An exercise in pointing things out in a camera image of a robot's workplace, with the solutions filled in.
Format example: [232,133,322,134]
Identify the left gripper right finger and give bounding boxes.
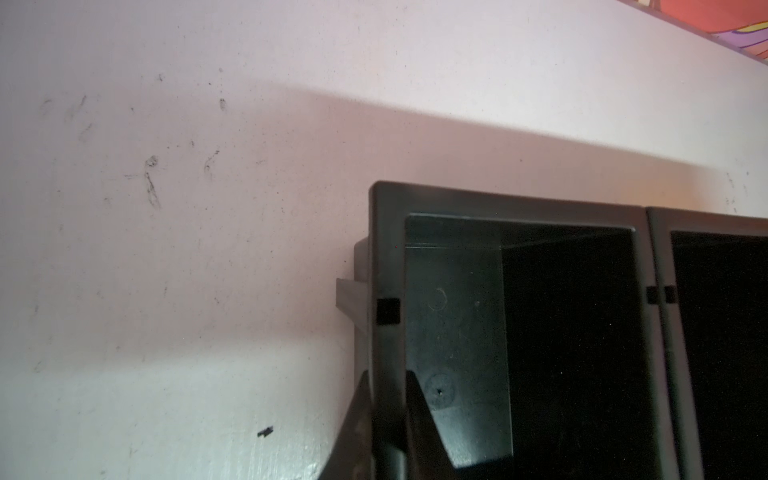
[406,371,456,480]

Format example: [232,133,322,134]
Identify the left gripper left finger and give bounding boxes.
[318,371,373,480]

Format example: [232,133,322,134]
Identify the black bin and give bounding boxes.
[336,181,680,479]
[647,207,767,479]

